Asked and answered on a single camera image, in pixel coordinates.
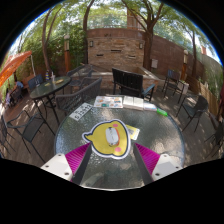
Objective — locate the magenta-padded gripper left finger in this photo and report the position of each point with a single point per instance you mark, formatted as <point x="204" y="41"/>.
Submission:
<point x="60" y="165"/>

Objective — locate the black metal patio chair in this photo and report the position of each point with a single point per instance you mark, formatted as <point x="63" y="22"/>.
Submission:
<point x="171" y="77"/>

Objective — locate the green translucent case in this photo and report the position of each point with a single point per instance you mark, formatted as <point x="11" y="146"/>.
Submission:
<point x="162" y="112"/>

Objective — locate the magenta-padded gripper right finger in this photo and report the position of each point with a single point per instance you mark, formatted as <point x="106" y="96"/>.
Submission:
<point x="165" y="165"/>

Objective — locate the white license plate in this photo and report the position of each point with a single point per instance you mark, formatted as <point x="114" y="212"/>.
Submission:
<point x="81" y="111"/>

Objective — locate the blue patio chair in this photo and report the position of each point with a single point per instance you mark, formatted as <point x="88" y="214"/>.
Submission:
<point x="35" y="81"/>

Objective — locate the dark wicker patio chair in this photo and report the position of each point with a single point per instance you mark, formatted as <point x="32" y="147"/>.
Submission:
<point x="196" y="108"/>
<point x="80" y="73"/>
<point x="81" y="95"/>

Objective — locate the orange patio umbrella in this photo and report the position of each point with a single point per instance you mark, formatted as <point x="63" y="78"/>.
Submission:
<point x="13" y="65"/>

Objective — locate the grey wall utility box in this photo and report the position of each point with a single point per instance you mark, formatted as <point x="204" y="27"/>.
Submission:
<point x="154" y="63"/>

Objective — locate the colourful printed sheet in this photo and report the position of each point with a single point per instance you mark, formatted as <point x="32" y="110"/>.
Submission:
<point x="108" y="102"/>

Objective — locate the small white box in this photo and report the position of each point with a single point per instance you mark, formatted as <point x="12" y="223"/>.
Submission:
<point x="150" y="106"/>

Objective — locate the black mesh patio chair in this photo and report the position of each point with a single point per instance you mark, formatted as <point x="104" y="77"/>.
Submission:
<point x="218" y="136"/>
<point x="31" y="128"/>

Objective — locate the black slatted bench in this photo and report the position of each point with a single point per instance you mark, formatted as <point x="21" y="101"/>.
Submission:
<point x="128" y="80"/>

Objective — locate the round glass side table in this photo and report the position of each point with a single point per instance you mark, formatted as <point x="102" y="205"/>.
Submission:
<point x="50" y="87"/>

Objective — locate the person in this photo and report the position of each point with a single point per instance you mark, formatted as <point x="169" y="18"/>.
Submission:
<point x="15" y="93"/>

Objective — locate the wooden lamp post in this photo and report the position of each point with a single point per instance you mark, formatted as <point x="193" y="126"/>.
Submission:
<point x="67" y="53"/>
<point x="185" y="65"/>

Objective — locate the yellow duck-shaped mouse pad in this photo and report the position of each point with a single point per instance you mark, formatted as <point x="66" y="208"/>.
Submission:
<point x="100" y="140"/>

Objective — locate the clear bottle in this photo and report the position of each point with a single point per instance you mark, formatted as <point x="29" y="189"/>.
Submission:
<point x="52" y="78"/>

